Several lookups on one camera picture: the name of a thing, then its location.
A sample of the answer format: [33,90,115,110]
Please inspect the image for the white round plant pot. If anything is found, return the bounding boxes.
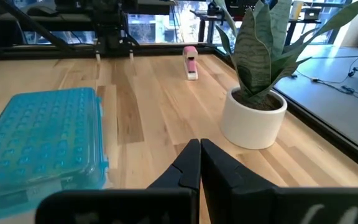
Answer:
[219,86,288,151]

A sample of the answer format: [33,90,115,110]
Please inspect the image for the clear pencil box blue lid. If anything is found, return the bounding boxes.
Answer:
[0,87,109,223]

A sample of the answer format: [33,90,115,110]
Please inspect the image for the green snake plant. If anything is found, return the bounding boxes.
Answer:
[214,0,358,107]

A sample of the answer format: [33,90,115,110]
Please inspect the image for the pink white stapler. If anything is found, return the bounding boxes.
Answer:
[182,45,200,81]

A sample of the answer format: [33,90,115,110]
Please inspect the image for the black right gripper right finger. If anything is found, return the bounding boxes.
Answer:
[200,138,280,224]

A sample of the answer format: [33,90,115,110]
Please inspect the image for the black background desk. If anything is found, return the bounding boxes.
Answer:
[190,0,348,47]

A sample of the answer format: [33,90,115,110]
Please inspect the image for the black floor cables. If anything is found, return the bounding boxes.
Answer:
[295,49,358,107]

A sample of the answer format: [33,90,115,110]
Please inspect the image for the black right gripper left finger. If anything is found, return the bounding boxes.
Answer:
[147,138,202,191]

